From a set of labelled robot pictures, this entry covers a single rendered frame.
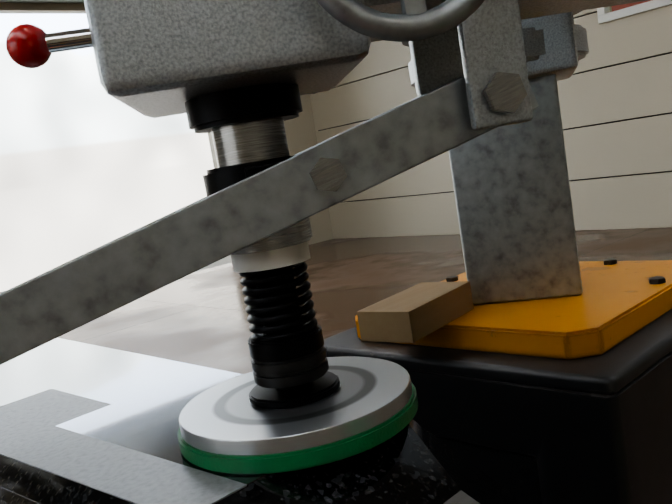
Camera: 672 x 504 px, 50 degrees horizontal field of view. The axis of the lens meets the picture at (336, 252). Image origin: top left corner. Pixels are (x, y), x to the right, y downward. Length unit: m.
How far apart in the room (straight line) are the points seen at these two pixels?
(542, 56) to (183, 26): 0.78
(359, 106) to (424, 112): 8.66
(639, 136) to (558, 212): 5.80
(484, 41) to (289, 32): 0.16
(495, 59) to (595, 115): 6.64
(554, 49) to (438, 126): 0.64
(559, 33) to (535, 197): 0.26
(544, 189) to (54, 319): 0.87
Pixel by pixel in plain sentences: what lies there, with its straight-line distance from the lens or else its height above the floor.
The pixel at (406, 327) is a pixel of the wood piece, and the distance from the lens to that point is 1.10.
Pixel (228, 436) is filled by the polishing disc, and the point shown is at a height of 0.87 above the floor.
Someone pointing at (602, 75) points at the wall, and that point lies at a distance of 7.18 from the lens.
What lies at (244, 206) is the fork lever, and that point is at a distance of 0.58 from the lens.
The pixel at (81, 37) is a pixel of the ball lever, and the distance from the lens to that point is 0.59.
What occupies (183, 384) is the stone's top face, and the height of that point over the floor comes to 0.84.
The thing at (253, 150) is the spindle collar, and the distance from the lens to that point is 0.61.
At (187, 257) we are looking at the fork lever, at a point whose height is 1.01.
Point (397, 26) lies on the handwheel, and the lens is 0.50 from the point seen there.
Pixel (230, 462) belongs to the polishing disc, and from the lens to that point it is 0.60.
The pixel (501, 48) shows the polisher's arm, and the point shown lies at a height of 1.14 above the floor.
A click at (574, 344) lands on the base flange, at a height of 0.76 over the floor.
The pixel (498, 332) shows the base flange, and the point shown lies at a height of 0.77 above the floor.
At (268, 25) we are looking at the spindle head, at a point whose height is 1.17.
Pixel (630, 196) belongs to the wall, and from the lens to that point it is 7.15.
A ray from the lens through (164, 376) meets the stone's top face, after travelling 0.94.
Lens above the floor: 1.07
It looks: 7 degrees down
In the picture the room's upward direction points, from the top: 9 degrees counter-clockwise
